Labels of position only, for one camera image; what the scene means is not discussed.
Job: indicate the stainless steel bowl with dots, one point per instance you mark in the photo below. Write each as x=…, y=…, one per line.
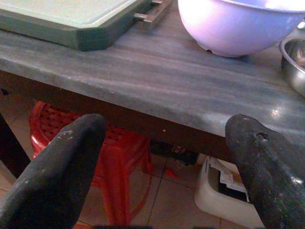
x=294, y=66

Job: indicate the dark wooden table leg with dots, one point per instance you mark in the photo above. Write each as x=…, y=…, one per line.
x=12, y=148

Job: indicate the red plastic stool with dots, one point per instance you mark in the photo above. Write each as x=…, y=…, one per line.
x=119, y=167

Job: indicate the lavender plastic bowl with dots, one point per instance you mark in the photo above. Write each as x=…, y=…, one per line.
x=236, y=26

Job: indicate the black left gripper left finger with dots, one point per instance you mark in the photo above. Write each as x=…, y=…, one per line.
x=52, y=176

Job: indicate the white plastic box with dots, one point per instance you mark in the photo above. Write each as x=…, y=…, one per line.
x=221, y=198

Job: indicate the green cutting board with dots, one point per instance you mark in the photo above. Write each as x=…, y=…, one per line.
x=71, y=21

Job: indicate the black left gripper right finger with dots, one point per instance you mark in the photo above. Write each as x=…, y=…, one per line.
x=269, y=171

